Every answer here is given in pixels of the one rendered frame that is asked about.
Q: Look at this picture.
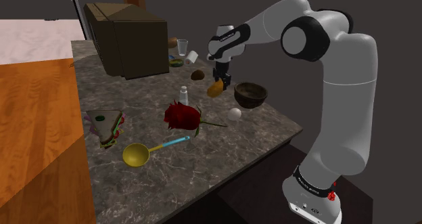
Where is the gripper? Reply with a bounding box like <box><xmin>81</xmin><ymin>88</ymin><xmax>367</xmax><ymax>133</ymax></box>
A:
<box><xmin>212</xmin><ymin>62</ymin><xmax>232</xmax><ymax>92</ymax></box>

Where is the yellow-brown potato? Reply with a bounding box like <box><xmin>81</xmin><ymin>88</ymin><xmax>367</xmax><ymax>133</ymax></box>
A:
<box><xmin>206</xmin><ymin>79</ymin><xmax>225</xmax><ymax>98</ymax></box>

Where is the dark brown bowl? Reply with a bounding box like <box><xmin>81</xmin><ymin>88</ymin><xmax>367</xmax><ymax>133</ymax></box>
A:
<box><xmin>233</xmin><ymin>81</ymin><xmax>269</xmax><ymax>110</ymax></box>

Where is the dark brown potato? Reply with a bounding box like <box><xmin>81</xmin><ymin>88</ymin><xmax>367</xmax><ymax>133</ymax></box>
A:
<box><xmin>190</xmin><ymin>69</ymin><xmax>206</xmax><ymax>82</ymax></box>

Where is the white egg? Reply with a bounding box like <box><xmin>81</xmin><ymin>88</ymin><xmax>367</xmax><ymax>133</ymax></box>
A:
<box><xmin>227</xmin><ymin>107</ymin><xmax>243</xmax><ymax>122</ymax></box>

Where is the white paper roll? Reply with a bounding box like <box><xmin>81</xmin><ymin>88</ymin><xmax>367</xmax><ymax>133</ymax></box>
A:
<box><xmin>184</xmin><ymin>49</ymin><xmax>200</xmax><ymax>66</ymax></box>

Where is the white salt shaker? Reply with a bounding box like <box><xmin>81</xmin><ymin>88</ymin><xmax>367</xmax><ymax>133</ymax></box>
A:
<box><xmin>179</xmin><ymin>85</ymin><xmax>190</xmax><ymax>106</ymax></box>

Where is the red rose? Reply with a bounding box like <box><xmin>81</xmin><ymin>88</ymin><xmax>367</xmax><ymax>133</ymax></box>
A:
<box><xmin>163</xmin><ymin>99</ymin><xmax>229</xmax><ymax>138</ymax></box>

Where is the clear drinking glass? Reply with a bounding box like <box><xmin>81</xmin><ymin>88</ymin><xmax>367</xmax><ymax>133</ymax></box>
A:
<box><xmin>177</xmin><ymin>39</ymin><xmax>189</xmax><ymax>58</ymax></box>

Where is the brown microwave oven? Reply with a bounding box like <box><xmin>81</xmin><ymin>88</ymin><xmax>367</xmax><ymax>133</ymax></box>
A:
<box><xmin>83</xmin><ymin>3</ymin><xmax>170</xmax><ymax>81</ymax></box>

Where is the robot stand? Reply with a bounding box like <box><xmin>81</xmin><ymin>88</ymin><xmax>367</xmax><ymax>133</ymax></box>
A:
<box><xmin>216</xmin><ymin>143</ymin><xmax>375</xmax><ymax>224</ymax></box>

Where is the triangular sandwich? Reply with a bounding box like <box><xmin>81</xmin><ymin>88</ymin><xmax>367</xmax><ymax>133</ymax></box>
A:
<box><xmin>83</xmin><ymin>109</ymin><xmax>126</xmax><ymax>150</ymax></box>

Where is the orange wooden cabinet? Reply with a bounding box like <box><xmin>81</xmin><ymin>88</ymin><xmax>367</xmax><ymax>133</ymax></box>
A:
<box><xmin>0</xmin><ymin>58</ymin><xmax>97</xmax><ymax>224</ymax></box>

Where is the yellow ladle with blue handle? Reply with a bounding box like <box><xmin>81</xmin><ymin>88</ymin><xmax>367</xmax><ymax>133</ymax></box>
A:
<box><xmin>122</xmin><ymin>135</ymin><xmax>191</xmax><ymax>168</ymax></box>

